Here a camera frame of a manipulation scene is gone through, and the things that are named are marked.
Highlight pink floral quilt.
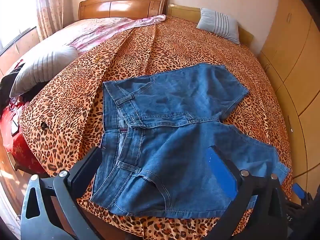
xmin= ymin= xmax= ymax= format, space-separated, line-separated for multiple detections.
xmin=15 ymin=14 xmax=167 ymax=63

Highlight leopard print bedsheet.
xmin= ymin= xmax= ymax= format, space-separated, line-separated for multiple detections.
xmin=19 ymin=14 xmax=293 ymax=240

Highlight window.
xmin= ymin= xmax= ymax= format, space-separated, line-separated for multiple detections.
xmin=0 ymin=0 xmax=40 ymax=55

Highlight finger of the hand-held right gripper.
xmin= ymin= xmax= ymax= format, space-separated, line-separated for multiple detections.
xmin=292 ymin=183 xmax=313 ymax=205

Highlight red patterned cloth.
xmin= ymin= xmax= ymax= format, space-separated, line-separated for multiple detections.
xmin=0 ymin=100 xmax=48 ymax=175

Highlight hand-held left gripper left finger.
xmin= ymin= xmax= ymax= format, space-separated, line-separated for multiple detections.
xmin=21 ymin=146 xmax=102 ymax=240

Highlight floral curtain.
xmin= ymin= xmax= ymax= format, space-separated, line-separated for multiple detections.
xmin=35 ymin=0 xmax=66 ymax=42

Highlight wooden wardrobe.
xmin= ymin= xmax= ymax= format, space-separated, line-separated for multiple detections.
xmin=257 ymin=0 xmax=320 ymax=203

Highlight blue denim pants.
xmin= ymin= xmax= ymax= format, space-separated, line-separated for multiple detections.
xmin=90 ymin=63 xmax=290 ymax=217

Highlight grey striped pillow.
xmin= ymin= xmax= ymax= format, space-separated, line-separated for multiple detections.
xmin=196 ymin=7 xmax=241 ymax=45
xmin=9 ymin=45 xmax=79 ymax=98

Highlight dark clothing pile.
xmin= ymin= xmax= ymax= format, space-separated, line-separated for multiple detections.
xmin=0 ymin=62 xmax=25 ymax=115

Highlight wooden bed headboard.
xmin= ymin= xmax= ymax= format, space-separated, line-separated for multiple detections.
xmin=78 ymin=0 xmax=168 ymax=20

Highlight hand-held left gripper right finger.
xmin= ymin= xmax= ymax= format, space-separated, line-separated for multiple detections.
xmin=206 ymin=145 xmax=288 ymax=240

